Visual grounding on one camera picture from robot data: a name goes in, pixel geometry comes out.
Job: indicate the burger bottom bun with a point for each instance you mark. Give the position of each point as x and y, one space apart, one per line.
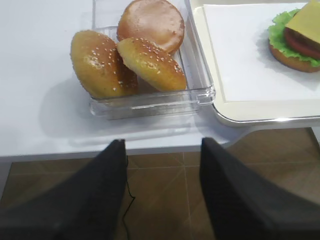
293 62

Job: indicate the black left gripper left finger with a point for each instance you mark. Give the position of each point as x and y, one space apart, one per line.
83 207

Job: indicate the burger tomato slice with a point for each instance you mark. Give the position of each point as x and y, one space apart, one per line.
301 43

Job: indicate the sesame bun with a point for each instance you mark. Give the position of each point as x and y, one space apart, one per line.
99 67
152 63

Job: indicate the burger cheese slice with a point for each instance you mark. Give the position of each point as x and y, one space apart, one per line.
307 21

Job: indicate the white paper sheet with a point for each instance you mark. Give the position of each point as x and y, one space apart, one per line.
248 71

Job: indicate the plain brown bottom bun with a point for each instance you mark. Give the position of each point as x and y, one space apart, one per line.
158 21

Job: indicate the white serving tray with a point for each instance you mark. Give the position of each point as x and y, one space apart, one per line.
305 111

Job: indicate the burger lettuce leaf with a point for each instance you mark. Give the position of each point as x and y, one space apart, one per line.
277 40

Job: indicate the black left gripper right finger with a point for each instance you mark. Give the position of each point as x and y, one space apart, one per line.
242 205

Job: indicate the clear bun container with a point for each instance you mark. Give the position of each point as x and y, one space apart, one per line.
199 92

